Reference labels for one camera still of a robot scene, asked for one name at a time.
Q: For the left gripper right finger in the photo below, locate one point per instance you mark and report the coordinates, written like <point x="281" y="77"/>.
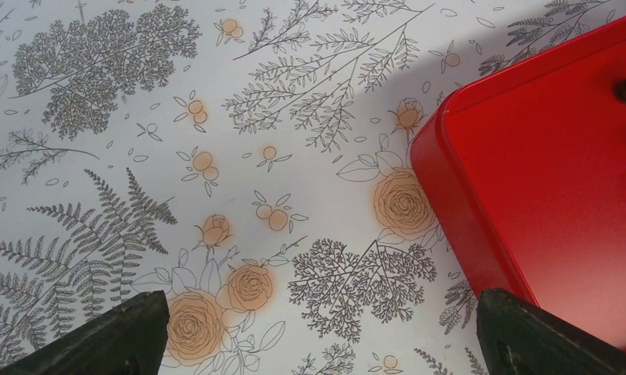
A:
<point x="517" y="337"/>

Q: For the red plastic tray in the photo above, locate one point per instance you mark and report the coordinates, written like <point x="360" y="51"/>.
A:
<point x="526" y="171"/>

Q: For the floral patterned table mat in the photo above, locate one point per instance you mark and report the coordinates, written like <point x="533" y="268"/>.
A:
<point x="251" y="159"/>

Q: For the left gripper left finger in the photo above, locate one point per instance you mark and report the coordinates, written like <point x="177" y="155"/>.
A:
<point x="130" y="338"/>

